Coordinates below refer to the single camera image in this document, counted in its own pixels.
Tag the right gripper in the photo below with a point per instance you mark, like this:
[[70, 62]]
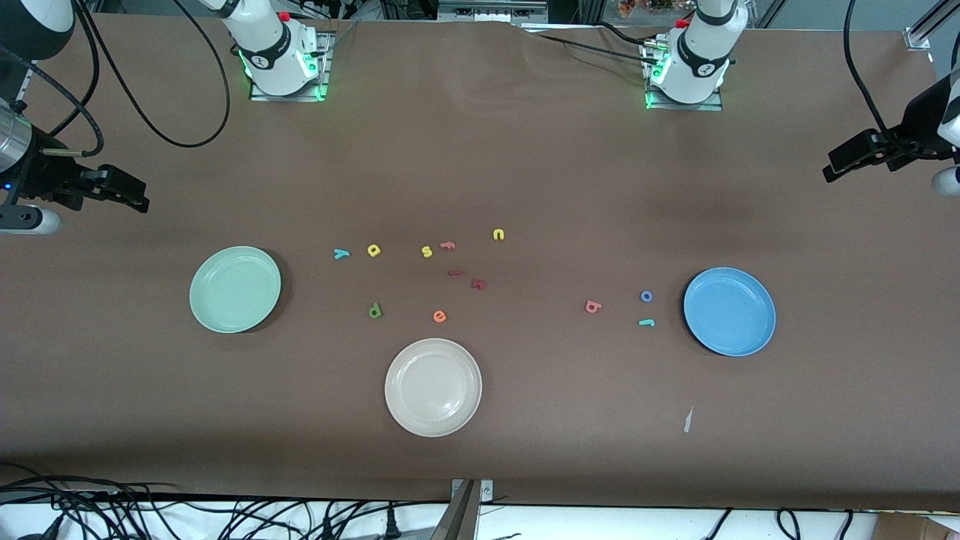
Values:
[[46, 178]]

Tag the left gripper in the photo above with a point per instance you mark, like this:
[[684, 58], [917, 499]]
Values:
[[916, 126]]

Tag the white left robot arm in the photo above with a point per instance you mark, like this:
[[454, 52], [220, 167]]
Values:
[[697, 60]]

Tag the light green plate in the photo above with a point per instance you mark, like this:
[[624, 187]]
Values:
[[225, 296]]

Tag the blue plate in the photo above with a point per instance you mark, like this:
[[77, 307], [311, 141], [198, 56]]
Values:
[[731, 315]]

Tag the small white tape scrap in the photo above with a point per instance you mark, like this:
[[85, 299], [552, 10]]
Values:
[[688, 421]]

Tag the brown table cover sheet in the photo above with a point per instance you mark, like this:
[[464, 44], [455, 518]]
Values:
[[525, 150]]

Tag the brown cardboard box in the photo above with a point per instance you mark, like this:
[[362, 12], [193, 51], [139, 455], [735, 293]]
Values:
[[915, 526]]

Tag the beige plate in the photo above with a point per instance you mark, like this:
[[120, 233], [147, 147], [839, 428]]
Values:
[[433, 390]]

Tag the grey metal equipment box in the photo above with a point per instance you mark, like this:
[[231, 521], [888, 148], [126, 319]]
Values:
[[491, 9]]

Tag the aluminium frame rail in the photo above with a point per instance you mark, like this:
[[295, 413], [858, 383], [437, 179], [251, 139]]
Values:
[[921, 36], [26, 82]]

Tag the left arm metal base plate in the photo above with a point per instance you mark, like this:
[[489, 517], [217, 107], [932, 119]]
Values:
[[712, 105]]

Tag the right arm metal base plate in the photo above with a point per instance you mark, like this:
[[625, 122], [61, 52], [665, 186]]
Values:
[[324, 67]]

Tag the metal table edge bracket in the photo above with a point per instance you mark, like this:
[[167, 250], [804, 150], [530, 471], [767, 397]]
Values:
[[459, 517]]

